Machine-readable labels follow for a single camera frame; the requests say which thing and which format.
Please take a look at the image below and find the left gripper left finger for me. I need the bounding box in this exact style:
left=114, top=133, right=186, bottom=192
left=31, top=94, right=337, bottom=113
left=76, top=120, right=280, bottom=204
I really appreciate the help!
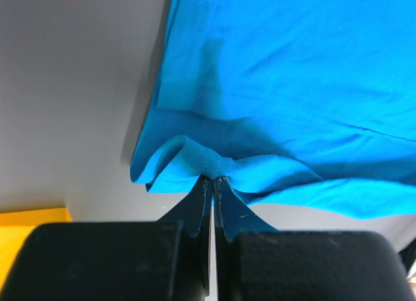
left=1, top=176, right=213, bottom=300

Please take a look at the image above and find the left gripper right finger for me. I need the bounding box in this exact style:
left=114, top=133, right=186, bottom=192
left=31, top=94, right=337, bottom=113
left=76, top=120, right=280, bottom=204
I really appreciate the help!
left=213, top=177, right=415, bottom=300

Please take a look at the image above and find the blue t shirt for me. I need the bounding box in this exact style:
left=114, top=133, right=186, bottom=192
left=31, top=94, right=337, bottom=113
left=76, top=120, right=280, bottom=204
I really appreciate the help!
left=130, top=0, right=415, bottom=218

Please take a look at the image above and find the yellow folder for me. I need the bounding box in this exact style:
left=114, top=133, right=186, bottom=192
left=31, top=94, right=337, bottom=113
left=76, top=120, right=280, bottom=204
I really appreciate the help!
left=1, top=207, right=72, bottom=285

